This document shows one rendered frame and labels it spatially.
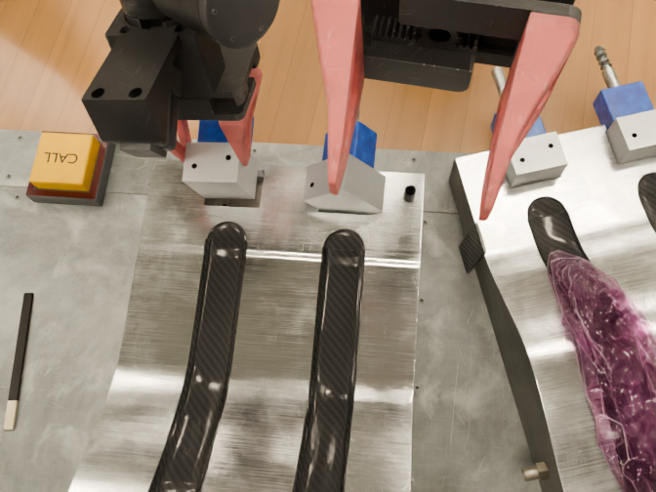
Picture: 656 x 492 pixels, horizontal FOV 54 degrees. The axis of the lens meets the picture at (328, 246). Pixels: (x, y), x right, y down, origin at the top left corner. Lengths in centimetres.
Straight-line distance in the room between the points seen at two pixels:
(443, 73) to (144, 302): 38
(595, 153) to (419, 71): 39
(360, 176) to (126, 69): 23
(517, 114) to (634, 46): 58
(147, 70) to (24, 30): 50
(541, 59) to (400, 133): 47
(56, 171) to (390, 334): 40
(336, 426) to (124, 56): 33
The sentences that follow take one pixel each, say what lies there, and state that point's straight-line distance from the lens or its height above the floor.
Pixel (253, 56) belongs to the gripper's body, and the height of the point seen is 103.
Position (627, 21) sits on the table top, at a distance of 86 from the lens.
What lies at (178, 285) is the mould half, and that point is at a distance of 60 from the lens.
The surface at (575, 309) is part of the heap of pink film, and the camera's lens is 57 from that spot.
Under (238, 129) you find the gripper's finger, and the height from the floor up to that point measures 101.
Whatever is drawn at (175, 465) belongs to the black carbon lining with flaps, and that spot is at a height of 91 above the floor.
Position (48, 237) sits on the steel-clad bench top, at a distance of 77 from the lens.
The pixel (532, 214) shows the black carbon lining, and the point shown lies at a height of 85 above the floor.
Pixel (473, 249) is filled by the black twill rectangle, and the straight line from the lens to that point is 64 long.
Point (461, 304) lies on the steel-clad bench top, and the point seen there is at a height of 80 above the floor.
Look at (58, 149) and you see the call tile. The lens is 76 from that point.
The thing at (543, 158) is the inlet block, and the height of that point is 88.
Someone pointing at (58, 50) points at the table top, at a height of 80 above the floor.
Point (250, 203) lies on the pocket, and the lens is 64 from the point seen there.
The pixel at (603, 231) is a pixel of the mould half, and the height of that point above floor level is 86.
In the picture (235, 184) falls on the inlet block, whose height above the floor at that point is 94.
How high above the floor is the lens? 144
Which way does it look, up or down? 71 degrees down
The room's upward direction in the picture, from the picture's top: 12 degrees counter-clockwise
